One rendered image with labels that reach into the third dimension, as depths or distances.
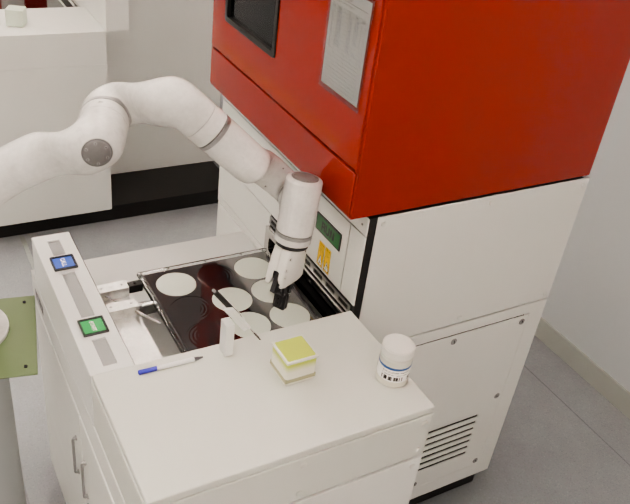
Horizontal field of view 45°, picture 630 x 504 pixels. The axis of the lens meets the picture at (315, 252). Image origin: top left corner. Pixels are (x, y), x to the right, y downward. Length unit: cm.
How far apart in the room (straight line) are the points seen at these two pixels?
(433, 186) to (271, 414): 63
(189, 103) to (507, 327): 119
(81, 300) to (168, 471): 55
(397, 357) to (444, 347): 57
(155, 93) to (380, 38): 45
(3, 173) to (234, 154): 46
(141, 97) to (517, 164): 91
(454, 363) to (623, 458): 112
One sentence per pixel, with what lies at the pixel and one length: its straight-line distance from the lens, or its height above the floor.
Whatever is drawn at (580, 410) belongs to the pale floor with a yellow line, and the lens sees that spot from 331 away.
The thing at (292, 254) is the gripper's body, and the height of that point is 112.
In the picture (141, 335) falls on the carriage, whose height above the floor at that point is 88.
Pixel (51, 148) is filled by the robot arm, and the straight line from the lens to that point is 159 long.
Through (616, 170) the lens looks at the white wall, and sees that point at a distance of 314.
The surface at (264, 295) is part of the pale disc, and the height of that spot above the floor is 90.
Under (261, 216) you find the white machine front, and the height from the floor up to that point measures 94.
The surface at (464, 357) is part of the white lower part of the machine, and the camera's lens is 225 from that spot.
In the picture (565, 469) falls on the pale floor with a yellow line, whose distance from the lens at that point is 304.
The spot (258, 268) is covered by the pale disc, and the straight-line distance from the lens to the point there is 206.
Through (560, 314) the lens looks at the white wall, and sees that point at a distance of 347.
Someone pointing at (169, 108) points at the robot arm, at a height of 146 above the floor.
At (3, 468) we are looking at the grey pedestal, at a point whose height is 42.
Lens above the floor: 207
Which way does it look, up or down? 33 degrees down
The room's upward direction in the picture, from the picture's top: 8 degrees clockwise
